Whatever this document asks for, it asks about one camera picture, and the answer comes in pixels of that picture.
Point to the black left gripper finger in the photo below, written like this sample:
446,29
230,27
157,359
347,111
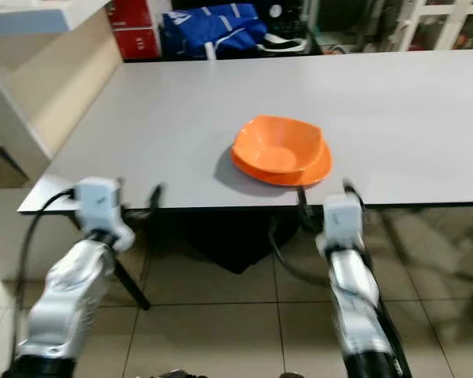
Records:
156,197

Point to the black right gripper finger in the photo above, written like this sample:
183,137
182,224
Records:
303,206
351,187

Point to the orange plastic bowl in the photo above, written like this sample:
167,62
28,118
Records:
281,150

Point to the black table base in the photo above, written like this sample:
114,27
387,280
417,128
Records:
229,240

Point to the large red box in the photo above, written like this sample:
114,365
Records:
138,43

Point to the blue bag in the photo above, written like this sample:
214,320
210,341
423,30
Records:
205,31

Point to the black and white appliance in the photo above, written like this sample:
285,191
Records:
284,24

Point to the small red box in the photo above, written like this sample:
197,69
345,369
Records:
130,14

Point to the white framed cabinet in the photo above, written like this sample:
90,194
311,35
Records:
457,12

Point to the white counter unit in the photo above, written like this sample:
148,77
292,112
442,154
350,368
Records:
31,16

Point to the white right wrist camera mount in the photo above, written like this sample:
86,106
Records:
343,216

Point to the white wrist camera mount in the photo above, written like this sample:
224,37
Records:
102,201
343,216

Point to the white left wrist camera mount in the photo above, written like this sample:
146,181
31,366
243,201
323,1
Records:
102,201

